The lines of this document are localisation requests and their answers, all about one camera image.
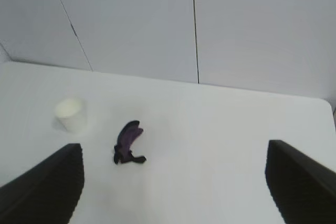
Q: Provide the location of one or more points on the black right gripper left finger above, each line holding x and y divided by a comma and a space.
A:
42, 187

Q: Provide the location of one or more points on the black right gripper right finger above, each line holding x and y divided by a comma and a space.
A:
302, 187

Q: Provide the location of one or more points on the white paper cup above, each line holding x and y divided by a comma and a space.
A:
72, 116

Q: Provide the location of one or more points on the black and purple cloth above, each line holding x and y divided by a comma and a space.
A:
127, 142

